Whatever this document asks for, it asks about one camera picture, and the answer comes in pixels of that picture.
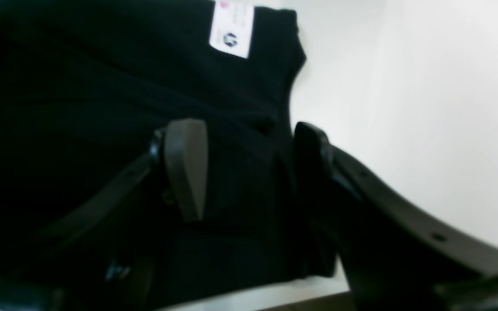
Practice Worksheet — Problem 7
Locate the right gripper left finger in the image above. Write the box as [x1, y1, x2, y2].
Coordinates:
[0, 119, 209, 311]

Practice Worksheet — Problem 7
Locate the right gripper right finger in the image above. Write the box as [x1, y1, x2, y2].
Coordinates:
[294, 122, 498, 311]

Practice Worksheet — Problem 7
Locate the black T-shirt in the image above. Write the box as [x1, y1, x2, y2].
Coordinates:
[0, 0, 337, 311]

